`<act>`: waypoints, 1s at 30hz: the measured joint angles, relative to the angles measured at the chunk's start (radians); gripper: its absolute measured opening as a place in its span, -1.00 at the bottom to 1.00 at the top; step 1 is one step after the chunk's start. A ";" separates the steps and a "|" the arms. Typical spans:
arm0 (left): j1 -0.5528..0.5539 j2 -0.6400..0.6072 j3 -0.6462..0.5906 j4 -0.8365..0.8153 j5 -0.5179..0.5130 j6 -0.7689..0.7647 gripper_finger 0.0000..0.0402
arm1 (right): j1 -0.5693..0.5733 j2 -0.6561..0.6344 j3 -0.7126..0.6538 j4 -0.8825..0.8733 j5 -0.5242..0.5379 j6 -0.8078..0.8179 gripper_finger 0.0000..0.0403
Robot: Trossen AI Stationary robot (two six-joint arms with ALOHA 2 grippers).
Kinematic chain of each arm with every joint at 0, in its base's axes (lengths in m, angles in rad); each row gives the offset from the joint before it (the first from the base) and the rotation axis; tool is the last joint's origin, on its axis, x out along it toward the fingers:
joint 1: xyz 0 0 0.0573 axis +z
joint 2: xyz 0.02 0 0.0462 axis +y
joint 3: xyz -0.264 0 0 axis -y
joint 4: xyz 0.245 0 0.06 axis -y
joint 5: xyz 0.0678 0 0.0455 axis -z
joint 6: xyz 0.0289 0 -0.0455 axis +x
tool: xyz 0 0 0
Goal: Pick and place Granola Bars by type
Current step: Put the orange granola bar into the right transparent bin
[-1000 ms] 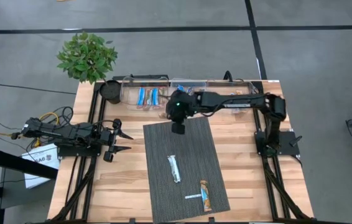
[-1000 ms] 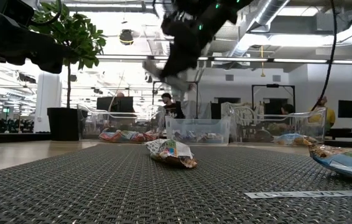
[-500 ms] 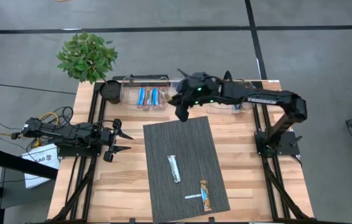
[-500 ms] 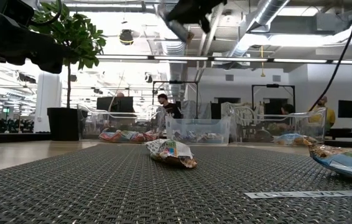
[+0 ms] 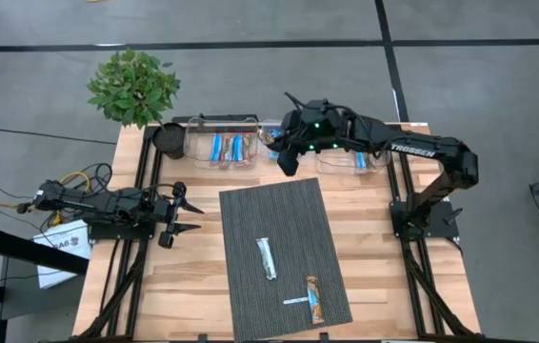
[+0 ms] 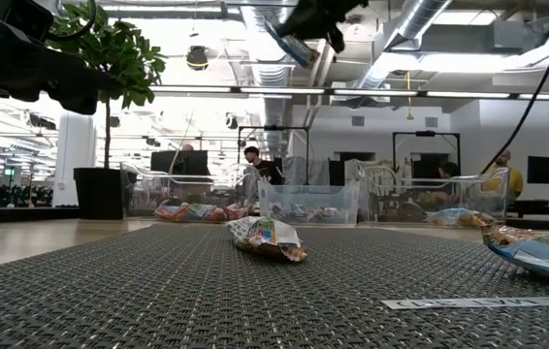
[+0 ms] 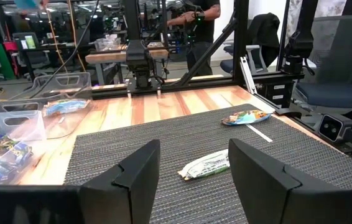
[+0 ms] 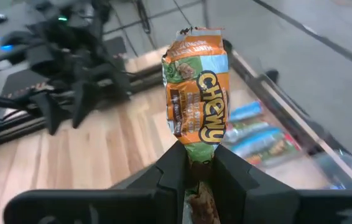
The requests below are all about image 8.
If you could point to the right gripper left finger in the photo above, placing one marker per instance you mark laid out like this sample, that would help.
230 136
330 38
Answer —
171 180

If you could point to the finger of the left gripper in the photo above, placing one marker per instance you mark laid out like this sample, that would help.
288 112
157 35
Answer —
50 112
84 102

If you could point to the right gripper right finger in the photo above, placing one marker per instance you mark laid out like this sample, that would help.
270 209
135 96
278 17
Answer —
244 193

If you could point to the blue oatmeal raisin granola bar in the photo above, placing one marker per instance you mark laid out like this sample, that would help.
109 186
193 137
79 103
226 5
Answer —
247 110
263 141

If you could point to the orange peanut butter granola bar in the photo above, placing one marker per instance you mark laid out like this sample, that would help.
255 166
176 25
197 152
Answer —
194 93

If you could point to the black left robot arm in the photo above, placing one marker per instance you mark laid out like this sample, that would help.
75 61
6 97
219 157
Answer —
70 18

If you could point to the clear plastic bin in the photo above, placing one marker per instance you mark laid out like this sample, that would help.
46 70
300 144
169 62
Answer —
334 174

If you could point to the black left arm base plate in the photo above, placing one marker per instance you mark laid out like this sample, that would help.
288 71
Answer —
23 82

